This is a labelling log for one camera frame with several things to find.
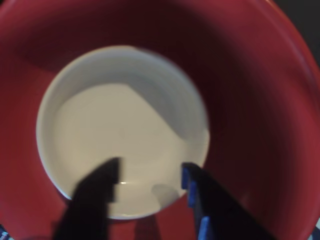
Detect small white bowl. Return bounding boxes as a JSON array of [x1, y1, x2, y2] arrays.
[[36, 44, 211, 221]]

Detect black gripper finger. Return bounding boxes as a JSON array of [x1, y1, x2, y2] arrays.
[[181, 162, 276, 240], [53, 156, 124, 240]]

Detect dark grey WOWROBO mat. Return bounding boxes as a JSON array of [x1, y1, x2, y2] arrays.
[[272, 0, 320, 53]]

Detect large red bowl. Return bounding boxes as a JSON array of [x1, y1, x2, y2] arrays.
[[0, 0, 320, 240]]

